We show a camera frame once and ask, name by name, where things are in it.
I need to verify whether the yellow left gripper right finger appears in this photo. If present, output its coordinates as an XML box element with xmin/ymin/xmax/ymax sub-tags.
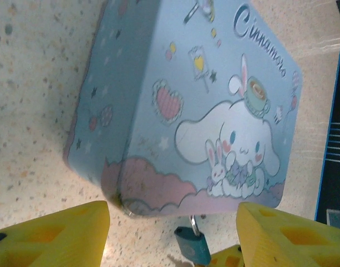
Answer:
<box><xmin>235</xmin><ymin>202</ymin><xmax>340</xmax><ymax>267</ymax></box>

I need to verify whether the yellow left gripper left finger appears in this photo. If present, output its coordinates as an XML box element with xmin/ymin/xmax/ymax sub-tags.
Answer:
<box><xmin>0</xmin><ymin>200</ymin><xmax>111</xmax><ymax>267</ymax></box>

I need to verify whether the teal padlock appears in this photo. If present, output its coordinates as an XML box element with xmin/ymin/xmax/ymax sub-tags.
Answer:
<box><xmin>174</xmin><ymin>214</ymin><xmax>213</xmax><ymax>266</ymax></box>

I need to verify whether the light blue cartoon tin box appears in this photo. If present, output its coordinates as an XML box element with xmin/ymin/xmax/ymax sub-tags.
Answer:
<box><xmin>62</xmin><ymin>0</ymin><xmax>303</xmax><ymax>218</ymax></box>

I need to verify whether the blue table edge trim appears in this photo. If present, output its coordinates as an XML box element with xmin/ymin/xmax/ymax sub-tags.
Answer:
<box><xmin>313</xmin><ymin>50</ymin><xmax>340</xmax><ymax>222</ymax></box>

